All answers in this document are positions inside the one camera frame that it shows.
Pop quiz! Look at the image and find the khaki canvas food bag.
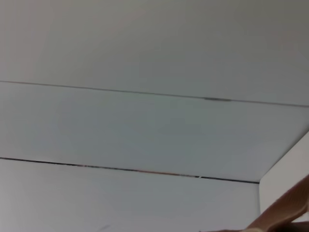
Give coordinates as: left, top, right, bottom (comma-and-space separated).
242, 173, 309, 232

